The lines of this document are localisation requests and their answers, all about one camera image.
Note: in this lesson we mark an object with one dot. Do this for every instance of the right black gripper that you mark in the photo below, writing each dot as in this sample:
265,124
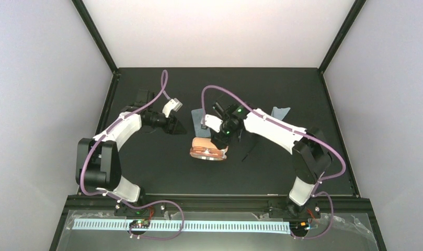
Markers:
218,139

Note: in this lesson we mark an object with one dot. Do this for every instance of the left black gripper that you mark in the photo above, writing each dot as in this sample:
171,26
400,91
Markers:
175,126

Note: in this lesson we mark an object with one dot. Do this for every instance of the brown plaid glasses case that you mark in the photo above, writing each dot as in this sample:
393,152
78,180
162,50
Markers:
202,142

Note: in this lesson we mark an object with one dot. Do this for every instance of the brown translucent sunglasses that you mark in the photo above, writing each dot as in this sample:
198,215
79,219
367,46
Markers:
210,154

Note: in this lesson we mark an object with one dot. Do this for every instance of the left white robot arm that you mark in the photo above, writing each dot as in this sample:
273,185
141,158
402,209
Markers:
98,163

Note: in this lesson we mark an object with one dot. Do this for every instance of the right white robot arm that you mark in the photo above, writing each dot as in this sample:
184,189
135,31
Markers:
310,159

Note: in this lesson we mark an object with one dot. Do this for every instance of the black sunglasses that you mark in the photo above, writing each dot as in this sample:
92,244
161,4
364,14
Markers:
248,141

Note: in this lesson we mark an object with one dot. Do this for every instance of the blue-grey glasses case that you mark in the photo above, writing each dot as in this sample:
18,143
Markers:
201,131

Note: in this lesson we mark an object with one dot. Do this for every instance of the left small circuit board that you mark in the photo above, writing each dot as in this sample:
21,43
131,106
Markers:
139,224

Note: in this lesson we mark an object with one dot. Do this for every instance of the small circuit board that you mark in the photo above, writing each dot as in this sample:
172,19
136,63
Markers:
139,224
302,226

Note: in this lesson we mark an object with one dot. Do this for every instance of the right small circuit board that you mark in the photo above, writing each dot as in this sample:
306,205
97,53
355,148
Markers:
302,226

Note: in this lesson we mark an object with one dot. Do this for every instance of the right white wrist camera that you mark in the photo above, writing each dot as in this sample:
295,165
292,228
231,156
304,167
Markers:
212,122

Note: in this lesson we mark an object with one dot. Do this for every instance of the black front frame rail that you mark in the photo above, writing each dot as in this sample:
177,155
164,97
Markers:
342,204

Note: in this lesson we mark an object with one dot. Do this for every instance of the white slotted cable duct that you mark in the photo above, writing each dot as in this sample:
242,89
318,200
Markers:
185,226

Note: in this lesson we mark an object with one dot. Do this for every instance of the left black frame post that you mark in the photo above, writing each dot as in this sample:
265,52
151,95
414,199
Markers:
95,34

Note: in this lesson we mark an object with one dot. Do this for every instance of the black frame post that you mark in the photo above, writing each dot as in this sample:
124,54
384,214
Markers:
95,34
341,34

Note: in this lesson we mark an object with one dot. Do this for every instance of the right black frame post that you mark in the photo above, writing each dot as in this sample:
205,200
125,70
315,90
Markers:
341,34

